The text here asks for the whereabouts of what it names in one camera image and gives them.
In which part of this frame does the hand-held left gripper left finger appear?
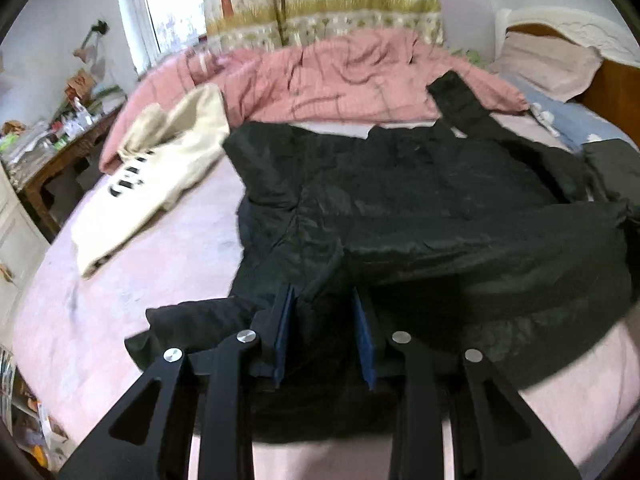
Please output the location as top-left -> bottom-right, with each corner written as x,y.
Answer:
59,284 -> 298,480

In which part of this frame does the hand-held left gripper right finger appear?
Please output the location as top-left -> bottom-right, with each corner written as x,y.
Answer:
351,286 -> 583,480

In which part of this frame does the black jacket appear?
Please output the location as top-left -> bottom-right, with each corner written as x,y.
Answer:
124,71 -> 636,443

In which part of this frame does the bed with pink sheet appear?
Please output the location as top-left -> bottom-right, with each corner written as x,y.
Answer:
10,110 -> 640,480

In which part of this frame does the cream garment with black stripes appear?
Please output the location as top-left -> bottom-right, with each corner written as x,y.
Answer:
72,82 -> 232,281

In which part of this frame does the pink quilt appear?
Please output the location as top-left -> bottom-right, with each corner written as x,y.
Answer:
99,27 -> 531,176

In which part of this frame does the pile of magazines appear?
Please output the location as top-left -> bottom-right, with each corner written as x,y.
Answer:
0,345 -> 68,468

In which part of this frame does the white cabinet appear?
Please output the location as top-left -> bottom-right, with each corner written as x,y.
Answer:
0,170 -> 51,336

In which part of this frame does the wooden desk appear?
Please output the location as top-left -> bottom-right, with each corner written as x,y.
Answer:
0,105 -> 126,243

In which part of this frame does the dark green garment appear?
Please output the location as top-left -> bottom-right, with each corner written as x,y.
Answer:
582,139 -> 640,206

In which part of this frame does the desk clutter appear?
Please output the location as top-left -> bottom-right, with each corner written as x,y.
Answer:
0,85 -> 123,161

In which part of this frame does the light blue cloth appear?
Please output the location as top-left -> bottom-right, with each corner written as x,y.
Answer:
525,87 -> 640,156

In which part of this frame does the beige pillow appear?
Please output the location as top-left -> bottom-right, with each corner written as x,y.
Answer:
492,30 -> 603,103

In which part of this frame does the patterned cream curtain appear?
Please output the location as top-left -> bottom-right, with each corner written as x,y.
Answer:
202,0 -> 446,53

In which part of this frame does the window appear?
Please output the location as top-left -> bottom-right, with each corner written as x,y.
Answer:
115,0 -> 208,68

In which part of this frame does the white and wooden headboard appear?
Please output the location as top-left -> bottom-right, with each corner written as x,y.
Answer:
492,6 -> 640,148

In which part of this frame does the desk lamp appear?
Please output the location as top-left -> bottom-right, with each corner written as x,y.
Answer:
72,19 -> 111,63

